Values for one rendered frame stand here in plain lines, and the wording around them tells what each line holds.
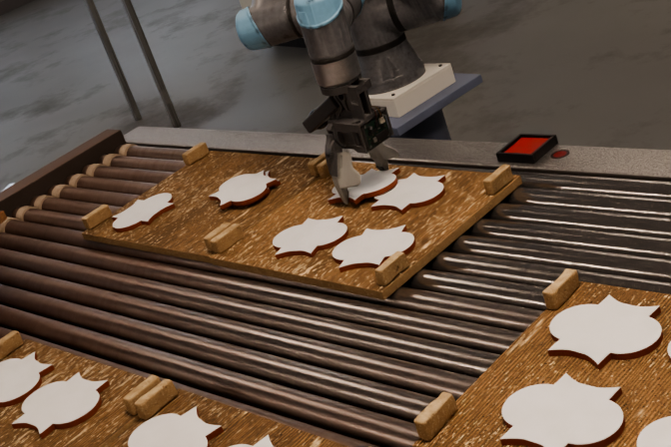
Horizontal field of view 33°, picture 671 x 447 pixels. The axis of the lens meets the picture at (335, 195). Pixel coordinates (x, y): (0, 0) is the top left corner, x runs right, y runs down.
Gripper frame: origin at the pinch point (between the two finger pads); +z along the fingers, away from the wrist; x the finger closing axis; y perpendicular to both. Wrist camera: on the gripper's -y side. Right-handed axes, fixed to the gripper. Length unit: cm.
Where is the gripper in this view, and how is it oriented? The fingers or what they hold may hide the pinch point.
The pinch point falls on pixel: (362, 185)
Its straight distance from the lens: 193.6
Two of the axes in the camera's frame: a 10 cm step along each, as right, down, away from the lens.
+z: 2.7, 8.7, 4.1
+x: 6.7, -4.8, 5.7
